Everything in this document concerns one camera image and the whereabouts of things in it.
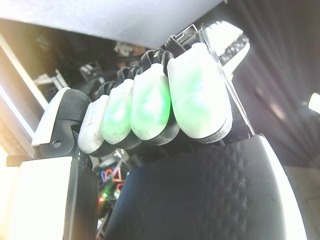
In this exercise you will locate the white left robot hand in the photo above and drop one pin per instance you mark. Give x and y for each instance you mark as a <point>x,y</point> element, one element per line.
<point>205,190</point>

